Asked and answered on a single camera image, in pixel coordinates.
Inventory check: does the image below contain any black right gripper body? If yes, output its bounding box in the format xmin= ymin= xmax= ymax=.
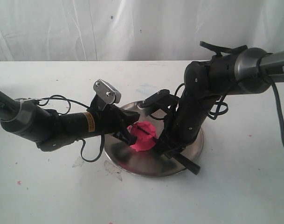
xmin=161 ymin=112 xmax=202 ymax=151

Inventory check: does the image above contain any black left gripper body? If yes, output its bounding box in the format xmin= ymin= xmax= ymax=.
xmin=88 ymin=105 xmax=132 ymax=134

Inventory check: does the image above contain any black knife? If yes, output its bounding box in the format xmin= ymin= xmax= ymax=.
xmin=133 ymin=124 xmax=201 ymax=175

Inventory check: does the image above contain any pink clay lump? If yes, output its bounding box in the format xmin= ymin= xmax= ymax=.
xmin=127 ymin=121 xmax=158 ymax=152

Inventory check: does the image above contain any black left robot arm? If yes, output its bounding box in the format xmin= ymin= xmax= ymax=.
xmin=0 ymin=91 xmax=140 ymax=152

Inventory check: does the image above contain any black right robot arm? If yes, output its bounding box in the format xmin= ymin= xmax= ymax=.
xmin=154 ymin=48 xmax=284 ymax=157

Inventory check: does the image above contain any round steel plate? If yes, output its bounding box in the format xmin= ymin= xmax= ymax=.
xmin=104 ymin=101 xmax=204 ymax=177

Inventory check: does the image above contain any white backdrop sheet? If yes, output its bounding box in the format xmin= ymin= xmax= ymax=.
xmin=0 ymin=0 xmax=284 ymax=61

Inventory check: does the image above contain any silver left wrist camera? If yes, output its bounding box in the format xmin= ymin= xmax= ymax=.
xmin=93 ymin=79 xmax=121 ymax=105

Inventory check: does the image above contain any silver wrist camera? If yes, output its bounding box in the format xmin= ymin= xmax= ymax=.
xmin=138 ymin=89 xmax=180 ymax=116
xmin=93 ymin=79 xmax=121 ymax=105

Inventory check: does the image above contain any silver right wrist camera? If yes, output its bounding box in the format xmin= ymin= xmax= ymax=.
xmin=138 ymin=89 xmax=180 ymax=116

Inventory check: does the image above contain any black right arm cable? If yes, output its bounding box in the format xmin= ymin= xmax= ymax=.
xmin=174 ymin=41 xmax=284 ymax=161

